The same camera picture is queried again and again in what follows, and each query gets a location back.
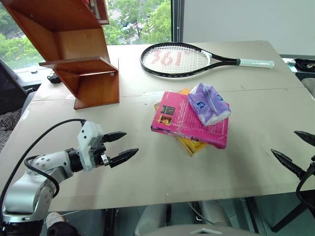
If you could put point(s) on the pink book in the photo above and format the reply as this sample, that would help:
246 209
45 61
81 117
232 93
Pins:
177 118

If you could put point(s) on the black table leg frame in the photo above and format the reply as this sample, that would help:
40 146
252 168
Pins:
290 216

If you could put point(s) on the black bag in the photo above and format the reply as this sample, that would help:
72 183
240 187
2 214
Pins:
306 65

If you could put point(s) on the grey robot torso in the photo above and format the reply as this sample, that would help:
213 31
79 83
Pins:
201 231

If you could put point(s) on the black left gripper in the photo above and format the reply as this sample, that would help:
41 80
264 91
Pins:
99 153

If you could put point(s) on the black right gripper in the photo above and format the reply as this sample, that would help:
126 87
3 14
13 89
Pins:
310 169

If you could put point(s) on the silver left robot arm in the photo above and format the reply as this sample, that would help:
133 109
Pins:
32 186

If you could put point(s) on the black chair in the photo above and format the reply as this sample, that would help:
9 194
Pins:
9 88

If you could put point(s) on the white shoe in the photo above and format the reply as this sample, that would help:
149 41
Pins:
54 218

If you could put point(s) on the wooden shelf unit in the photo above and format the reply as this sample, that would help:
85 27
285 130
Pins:
81 49

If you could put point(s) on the grey rounded robot leg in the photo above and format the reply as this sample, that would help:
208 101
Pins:
150 218
214 214

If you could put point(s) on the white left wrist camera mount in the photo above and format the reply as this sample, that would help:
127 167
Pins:
88 137

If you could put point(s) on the yellow book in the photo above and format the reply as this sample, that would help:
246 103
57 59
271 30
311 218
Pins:
193 147

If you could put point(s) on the dark window frame post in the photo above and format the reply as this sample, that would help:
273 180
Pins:
177 19

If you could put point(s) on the black white tennis racket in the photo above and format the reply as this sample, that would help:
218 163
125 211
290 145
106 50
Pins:
172 59

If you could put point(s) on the purple tissue pack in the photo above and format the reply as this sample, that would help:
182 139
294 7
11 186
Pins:
209 103

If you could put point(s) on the small black device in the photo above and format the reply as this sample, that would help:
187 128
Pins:
53 78

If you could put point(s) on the dark plaid cloth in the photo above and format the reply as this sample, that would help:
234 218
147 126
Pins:
7 127

